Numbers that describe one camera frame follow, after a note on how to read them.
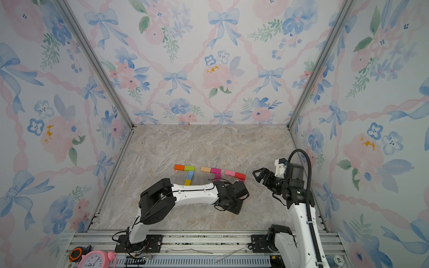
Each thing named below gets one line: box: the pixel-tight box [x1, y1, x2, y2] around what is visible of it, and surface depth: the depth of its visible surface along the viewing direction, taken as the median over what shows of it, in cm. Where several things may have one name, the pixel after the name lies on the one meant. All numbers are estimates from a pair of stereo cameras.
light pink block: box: [224, 169, 236, 177], surface depth 97 cm
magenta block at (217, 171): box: [210, 167, 222, 176], surface depth 100 cm
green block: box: [184, 165, 196, 172], surface depth 100 cm
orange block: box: [174, 164, 185, 172], surface depth 100 cm
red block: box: [234, 171, 247, 181], surface depth 97 cm
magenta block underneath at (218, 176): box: [214, 170, 222, 182], surface depth 97 cm
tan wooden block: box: [200, 166, 212, 173], surface depth 100 cm
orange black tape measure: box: [68, 244, 93, 263], surface depth 71 cm
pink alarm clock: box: [77, 250, 118, 268], surface depth 70 cm
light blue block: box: [186, 170, 195, 181], surface depth 97 cm
